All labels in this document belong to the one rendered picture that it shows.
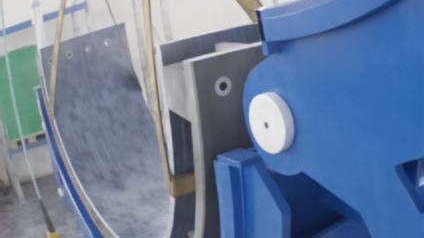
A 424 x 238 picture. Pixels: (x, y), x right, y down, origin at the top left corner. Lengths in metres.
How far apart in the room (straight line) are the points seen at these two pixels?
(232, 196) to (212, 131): 0.18
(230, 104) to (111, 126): 2.05
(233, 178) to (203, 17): 8.84
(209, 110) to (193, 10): 8.69
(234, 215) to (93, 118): 2.11
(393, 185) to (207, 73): 0.67
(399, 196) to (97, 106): 2.76
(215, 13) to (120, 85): 6.85
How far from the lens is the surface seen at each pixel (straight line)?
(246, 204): 1.53
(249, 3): 2.09
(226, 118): 1.54
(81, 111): 3.53
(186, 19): 10.09
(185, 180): 1.78
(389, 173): 1.05
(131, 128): 3.54
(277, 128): 1.25
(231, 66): 1.51
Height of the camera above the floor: 2.55
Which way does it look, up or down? 12 degrees down
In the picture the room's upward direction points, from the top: 10 degrees counter-clockwise
